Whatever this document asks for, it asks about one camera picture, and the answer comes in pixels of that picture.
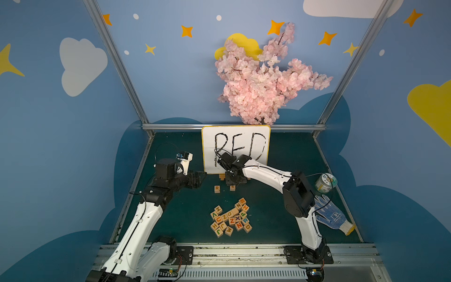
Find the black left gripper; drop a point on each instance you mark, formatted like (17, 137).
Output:
(194, 179)

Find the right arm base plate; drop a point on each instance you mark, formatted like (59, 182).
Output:
(302, 255)

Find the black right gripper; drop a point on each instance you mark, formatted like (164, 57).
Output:
(232, 174)

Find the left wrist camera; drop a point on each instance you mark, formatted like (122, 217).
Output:
(184, 158)

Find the whiteboard with word RED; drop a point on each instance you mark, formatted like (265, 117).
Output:
(253, 141)

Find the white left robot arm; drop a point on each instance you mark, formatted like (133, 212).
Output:
(129, 262)

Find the wooden block pile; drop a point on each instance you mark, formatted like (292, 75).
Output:
(235, 219)

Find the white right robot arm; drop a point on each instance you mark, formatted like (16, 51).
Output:
(298, 197)

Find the blue dotted work glove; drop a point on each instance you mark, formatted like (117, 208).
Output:
(330, 215)

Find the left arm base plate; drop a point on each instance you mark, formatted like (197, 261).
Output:
(182, 255)

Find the aluminium front rail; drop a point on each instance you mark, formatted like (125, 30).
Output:
(266, 262)

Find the pink cherry blossom tree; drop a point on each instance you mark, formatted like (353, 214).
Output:
(255, 87)

